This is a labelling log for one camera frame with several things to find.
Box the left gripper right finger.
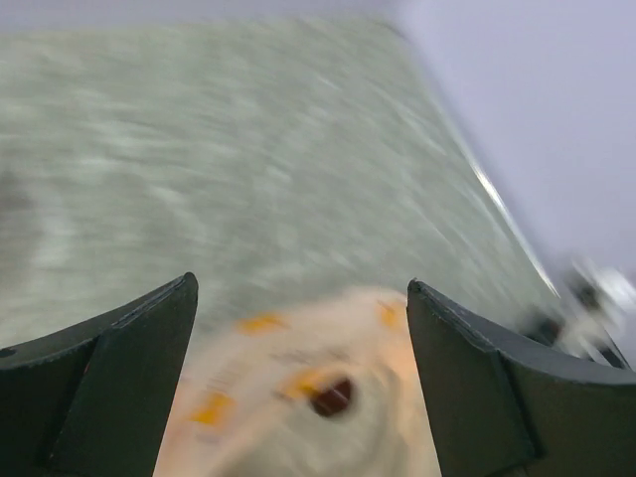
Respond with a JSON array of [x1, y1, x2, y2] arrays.
[[406, 280, 635, 476]]

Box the translucent orange plastic bag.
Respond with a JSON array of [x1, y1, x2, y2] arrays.
[[155, 287, 440, 476]]

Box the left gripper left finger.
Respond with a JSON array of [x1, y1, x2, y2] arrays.
[[1, 272, 198, 477]]

